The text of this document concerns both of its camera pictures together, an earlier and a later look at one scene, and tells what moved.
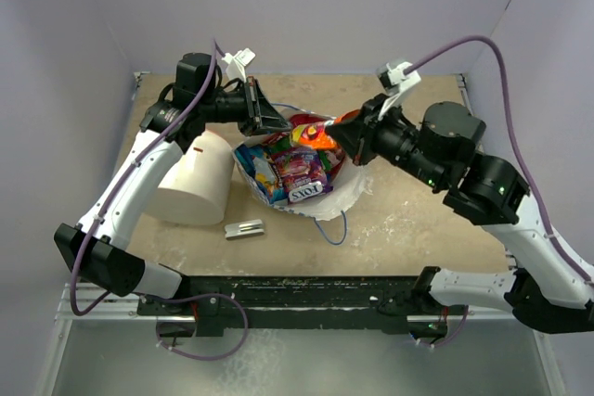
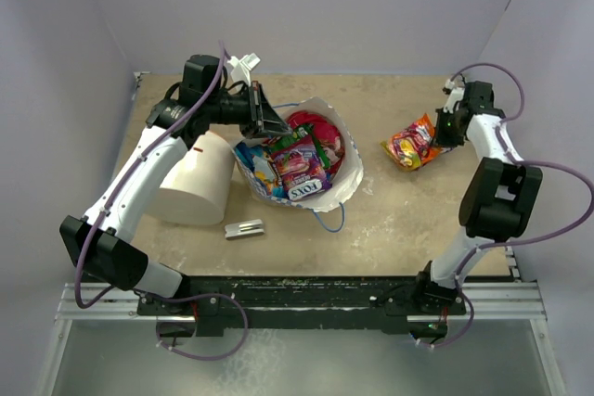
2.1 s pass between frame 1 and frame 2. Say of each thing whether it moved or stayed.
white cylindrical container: stayed
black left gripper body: stayed
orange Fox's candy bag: moved
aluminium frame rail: stayed
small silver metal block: stayed
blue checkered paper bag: moved
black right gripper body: moved
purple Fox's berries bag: stayed
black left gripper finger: stayed
